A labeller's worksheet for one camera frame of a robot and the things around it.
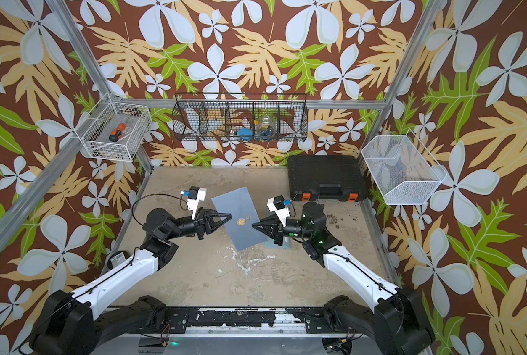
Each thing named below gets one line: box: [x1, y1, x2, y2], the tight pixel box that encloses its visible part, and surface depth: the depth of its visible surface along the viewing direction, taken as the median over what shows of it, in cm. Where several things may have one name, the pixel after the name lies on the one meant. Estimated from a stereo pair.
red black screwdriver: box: [108, 122, 127, 143], surface depth 82 cm
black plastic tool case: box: [287, 154, 368, 202], surface depth 109 cm
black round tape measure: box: [107, 249, 131, 270], surface depth 88 cm
